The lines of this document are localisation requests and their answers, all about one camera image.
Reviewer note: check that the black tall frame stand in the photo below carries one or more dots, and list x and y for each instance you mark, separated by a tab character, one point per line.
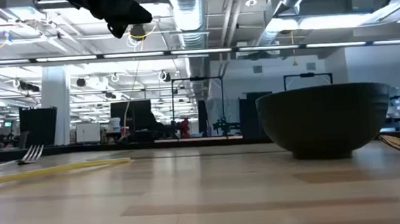
196	79

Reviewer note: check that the red object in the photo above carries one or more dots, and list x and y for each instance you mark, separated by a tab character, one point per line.
185	128

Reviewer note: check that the black partition panel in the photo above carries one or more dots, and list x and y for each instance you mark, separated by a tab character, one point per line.
133	120
38	127

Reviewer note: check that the black cabinet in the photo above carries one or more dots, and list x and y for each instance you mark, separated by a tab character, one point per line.
251	115

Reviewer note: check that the long ceiling light strip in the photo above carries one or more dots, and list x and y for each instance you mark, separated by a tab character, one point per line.
195	51

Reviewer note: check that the black table frame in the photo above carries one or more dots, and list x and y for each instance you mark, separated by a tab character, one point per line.
117	146

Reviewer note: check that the black ceiling dome lamp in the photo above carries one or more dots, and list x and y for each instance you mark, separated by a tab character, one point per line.
137	32

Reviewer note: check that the silver ribbed ventilation duct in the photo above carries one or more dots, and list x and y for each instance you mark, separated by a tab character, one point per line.
188	14

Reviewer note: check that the dark round bowl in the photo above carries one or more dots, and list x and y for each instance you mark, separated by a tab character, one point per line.
324	121

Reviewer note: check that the white cabinet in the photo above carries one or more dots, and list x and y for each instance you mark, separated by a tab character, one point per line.
88	133

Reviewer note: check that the white square pillar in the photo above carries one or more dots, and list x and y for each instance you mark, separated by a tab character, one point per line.
56	108

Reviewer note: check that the yellow chopstick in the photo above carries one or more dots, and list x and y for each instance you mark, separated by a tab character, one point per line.
55	169

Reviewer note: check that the white bucket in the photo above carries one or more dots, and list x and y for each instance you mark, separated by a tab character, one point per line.
114	124

